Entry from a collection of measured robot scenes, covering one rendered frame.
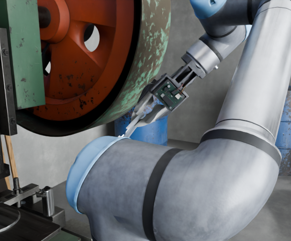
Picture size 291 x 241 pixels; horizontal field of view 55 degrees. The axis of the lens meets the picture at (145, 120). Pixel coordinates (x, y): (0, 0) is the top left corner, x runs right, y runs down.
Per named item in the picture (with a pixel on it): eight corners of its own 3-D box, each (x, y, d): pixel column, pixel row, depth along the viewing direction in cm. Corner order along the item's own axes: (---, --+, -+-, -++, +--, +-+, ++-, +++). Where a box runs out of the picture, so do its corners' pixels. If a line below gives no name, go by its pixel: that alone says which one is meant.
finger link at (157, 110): (132, 130, 66) (159, 102, 65) (134, 124, 72) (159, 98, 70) (141, 139, 67) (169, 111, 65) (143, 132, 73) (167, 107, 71)
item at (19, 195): (46, 196, 101) (44, 169, 99) (4, 219, 86) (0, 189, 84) (35, 192, 104) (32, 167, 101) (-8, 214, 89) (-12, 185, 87)
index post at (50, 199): (55, 213, 90) (53, 185, 88) (48, 217, 88) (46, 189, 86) (49, 210, 92) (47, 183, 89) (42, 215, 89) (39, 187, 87)
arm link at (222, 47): (229, -6, 61) (237, 17, 68) (192, 31, 63) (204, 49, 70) (254, 11, 57) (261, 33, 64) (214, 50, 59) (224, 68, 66)
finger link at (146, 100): (121, 119, 66) (149, 92, 64) (124, 114, 72) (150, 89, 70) (130, 128, 66) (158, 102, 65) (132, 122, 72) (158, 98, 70)
